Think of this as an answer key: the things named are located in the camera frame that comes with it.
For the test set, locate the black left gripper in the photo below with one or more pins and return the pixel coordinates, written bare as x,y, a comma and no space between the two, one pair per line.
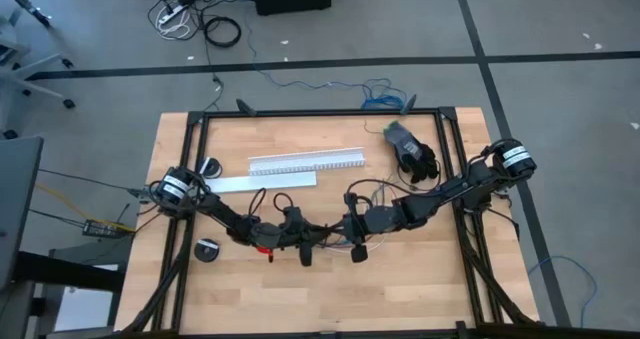
295,235

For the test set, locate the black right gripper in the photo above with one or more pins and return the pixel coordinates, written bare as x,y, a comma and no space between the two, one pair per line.
377,220

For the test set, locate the white duct cover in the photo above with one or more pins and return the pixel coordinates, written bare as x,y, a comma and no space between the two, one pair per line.
260,181

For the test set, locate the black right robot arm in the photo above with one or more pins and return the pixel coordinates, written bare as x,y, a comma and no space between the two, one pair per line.
450,191

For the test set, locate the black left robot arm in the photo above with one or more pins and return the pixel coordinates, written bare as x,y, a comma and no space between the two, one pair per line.
225,214

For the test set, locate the grey metal mounting plate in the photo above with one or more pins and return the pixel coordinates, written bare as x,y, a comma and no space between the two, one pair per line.
140,194

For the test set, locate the small black device box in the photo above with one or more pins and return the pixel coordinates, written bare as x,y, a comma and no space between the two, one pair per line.
100,228

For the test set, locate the black bench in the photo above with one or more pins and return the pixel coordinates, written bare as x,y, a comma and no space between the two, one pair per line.
70,274

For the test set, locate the white power strip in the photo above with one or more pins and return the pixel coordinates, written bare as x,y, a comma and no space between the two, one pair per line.
170,15

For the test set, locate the grey desk top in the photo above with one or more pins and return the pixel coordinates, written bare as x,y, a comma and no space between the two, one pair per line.
17,204

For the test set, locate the grey office chair base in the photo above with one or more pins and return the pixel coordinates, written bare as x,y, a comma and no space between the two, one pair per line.
37,90

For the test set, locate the black metal stand leg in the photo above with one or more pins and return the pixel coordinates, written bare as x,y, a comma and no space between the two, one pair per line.
25,1

